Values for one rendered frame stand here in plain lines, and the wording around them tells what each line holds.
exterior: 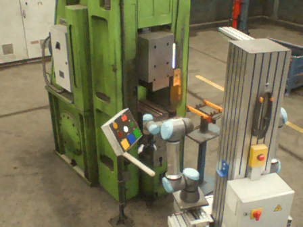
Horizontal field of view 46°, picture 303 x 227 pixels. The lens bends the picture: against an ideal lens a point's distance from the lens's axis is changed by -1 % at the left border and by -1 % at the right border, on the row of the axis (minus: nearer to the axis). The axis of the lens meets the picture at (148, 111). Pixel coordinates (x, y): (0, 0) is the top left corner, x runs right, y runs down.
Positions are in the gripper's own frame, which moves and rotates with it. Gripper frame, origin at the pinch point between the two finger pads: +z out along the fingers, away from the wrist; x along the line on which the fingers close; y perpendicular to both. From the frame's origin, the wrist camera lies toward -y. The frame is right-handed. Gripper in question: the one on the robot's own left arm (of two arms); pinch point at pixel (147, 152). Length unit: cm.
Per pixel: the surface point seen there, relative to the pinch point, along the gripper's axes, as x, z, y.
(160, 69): 26, -53, -52
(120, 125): -18.9, -20.2, -15.1
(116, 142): -25.0, -12.2, -2.3
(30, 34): -119, 30, -558
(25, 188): -117, 93, -101
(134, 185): 0, 77, -55
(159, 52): 25, -69, -51
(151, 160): 15, 40, -44
